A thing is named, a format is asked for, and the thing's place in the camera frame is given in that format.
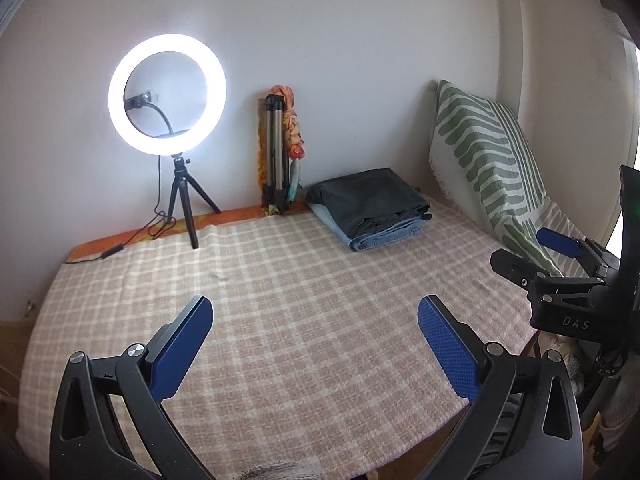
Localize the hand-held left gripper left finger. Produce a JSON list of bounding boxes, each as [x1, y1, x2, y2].
[[50, 296, 216, 480]]

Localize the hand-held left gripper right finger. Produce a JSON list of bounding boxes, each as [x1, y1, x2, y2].
[[416, 295, 584, 480]]

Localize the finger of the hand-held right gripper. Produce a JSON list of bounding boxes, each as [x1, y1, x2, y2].
[[489, 249, 602, 294], [536, 227, 622, 277]]

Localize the dark grey pants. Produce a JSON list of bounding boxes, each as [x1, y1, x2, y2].
[[305, 169, 432, 241]]

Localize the person's light clothing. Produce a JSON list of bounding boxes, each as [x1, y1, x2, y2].
[[570, 340, 640, 461]]

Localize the green patterned white pillow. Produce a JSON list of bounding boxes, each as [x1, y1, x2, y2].
[[428, 79, 587, 279]]

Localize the beige checked blanket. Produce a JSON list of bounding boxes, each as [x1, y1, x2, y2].
[[15, 195, 547, 480]]

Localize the folded blue jeans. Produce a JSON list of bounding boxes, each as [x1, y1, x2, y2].
[[307, 202, 426, 252]]

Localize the small black tripod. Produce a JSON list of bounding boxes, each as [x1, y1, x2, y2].
[[166, 152, 223, 250]]

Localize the window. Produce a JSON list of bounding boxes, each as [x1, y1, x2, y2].
[[622, 35, 640, 173]]

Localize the grey fuzzy cloth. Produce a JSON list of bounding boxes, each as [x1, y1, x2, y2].
[[239, 464, 323, 480]]

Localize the folded silver tripod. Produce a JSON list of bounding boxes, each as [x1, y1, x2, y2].
[[263, 95, 292, 214]]

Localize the orange patterned cloth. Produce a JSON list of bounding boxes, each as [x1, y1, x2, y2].
[[272, 84, 307, 202]]

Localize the black power cable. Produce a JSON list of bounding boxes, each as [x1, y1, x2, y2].
[[64, 155, 176, 264]]

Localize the white ring light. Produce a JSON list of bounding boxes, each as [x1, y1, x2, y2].
[[108, 33, 227, 157]]

